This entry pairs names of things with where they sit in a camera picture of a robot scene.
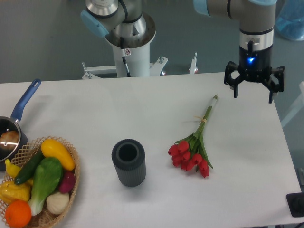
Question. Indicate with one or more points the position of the yellow pumpkin gourd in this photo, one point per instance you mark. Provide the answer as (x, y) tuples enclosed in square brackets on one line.
[(10, 192)]

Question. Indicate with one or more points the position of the green cucumber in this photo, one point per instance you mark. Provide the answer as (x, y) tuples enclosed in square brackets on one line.
[(28, 170)]

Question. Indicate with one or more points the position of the black device at table edge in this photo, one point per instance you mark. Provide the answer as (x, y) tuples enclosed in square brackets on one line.
[(296, 204)]

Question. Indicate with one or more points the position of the dark grey ribbed vase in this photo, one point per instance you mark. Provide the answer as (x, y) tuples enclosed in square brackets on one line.
[(128, 157)]

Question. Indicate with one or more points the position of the yellow banana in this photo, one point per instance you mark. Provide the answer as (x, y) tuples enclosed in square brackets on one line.
[(11, 170)]

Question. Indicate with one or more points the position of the white frame at right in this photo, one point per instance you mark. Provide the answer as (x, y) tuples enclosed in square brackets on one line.
[(294, 108)]

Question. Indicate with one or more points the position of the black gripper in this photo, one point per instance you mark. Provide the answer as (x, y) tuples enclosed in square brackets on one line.
[(255, 67)]

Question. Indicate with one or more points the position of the white garlic bulb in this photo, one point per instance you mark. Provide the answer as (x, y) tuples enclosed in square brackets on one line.
[(57, 202)]

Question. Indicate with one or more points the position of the blue translucent plastic container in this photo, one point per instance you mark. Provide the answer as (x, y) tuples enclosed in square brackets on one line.
[(290, 21)]

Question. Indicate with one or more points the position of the green bok choy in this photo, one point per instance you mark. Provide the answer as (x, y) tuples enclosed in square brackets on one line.
[(46, 178)]

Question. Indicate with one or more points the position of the brown bread roll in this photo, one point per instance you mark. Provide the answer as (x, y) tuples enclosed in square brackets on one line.
[(9, 140)]

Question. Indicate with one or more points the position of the purple red radish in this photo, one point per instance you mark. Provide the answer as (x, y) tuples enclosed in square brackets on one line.
[(67, 183)]

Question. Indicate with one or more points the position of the red tulip bouquet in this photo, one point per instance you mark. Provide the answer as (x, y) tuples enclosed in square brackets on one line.
[(190, 153)]

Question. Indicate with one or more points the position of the woven wicker basket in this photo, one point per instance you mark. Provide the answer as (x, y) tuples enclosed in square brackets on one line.
[(47, 219)]

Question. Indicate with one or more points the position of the yellow squash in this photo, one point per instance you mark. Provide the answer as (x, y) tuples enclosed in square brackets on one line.
[(53, 148)]

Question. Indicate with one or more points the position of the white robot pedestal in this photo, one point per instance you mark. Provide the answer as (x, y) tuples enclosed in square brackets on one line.
[(130, 44)]

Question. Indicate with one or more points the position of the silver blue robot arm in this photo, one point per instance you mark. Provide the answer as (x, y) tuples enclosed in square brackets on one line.
[(256, 17)]

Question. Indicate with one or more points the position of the blue handled saucepan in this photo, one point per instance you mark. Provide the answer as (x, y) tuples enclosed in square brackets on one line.
[(12, 123)]

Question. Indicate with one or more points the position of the orange fruit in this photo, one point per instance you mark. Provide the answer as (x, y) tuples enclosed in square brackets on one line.
[(18, 214)]

